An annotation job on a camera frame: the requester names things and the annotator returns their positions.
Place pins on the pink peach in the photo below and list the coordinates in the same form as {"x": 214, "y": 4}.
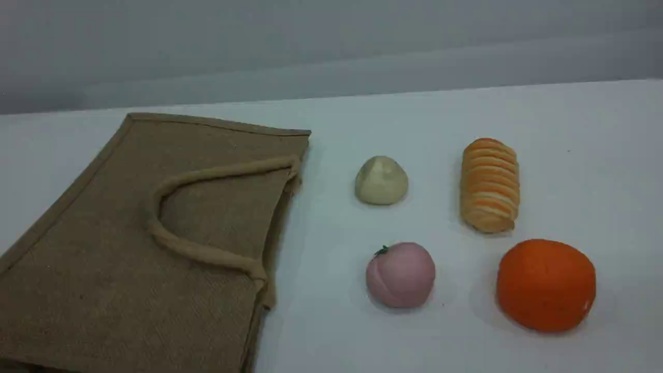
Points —
{"x": 401, "y": 277}

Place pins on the long ridged golden bread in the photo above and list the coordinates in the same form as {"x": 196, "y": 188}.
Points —
{"x": 490, "y": 186}

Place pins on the brown burlap tote bag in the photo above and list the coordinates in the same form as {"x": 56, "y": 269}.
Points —
{"x": 103, "y": 259}

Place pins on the cream round bun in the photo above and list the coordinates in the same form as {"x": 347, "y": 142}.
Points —
{"x": 382, "y": 181}

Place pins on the orange fruit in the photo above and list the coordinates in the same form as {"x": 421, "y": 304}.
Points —
{"x": 546, "y": 285}

